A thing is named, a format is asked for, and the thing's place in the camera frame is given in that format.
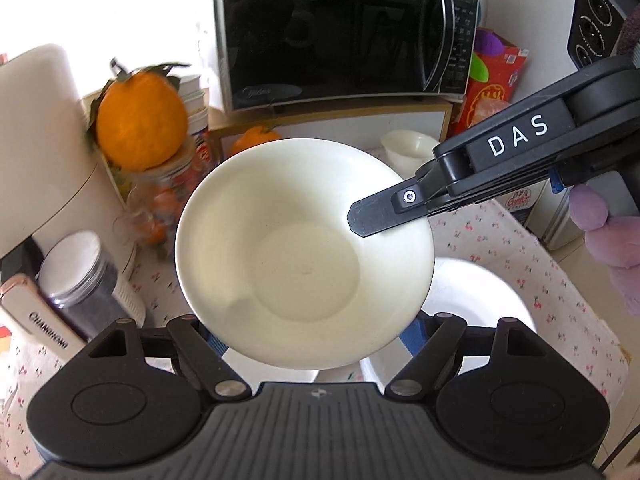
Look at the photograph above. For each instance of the white wooden-edged cabinet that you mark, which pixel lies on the white wooden-edged cabinet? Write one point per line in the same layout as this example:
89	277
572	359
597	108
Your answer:
350	120

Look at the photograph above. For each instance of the black and white carton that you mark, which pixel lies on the black and white carton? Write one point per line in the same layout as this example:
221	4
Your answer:
520	200

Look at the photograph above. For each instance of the red printed carton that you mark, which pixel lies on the red printed carton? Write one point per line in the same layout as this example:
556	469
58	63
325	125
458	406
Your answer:
500	85

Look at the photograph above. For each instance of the silver refrigerator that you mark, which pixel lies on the silver refrigerator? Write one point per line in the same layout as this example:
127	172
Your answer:
557	220

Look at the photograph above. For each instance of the red printed cup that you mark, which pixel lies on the red printed cup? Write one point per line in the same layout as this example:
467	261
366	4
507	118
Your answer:
202	150

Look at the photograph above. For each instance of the stack of paper cups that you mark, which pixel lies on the stack of paper cups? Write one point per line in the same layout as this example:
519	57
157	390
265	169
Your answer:
192	95

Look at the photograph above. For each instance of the glass jar of small oranges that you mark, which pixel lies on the glass jar of small oranges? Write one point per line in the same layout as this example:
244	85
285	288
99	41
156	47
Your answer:
155	205

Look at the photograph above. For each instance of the black microwave oven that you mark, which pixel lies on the black microwave oven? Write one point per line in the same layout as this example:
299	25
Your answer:
325	30

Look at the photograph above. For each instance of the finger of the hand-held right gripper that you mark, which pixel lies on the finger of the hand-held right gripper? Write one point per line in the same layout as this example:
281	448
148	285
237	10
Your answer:
380	212

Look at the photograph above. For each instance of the large orange with leaves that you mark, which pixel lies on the large orange with leaves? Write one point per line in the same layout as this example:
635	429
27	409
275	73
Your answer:
140	120

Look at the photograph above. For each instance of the white plate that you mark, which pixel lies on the white plate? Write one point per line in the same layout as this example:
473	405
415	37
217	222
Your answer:
480	305

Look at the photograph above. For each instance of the cream bowl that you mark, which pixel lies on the cream bowl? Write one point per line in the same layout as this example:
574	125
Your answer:
280	260

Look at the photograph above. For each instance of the person's right hand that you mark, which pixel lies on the person's right hand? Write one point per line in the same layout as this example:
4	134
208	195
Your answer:
617	245

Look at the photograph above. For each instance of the dark jar with label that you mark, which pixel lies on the dark jar with label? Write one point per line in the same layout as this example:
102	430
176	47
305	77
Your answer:
80	295

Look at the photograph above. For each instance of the white rectangular device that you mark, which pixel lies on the white rectangular device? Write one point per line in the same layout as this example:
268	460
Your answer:
35	317

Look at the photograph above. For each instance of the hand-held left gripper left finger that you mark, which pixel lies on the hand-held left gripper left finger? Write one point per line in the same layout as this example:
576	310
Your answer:
216	346

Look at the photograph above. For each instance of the cream kitchen appliance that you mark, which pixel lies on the cream kitchen appliance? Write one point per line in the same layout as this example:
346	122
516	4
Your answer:
45	150

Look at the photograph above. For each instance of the small white cup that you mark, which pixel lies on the small white cup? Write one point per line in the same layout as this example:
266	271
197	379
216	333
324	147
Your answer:
405	147

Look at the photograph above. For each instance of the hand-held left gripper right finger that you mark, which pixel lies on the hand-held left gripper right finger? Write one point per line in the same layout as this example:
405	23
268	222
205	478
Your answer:
412	340

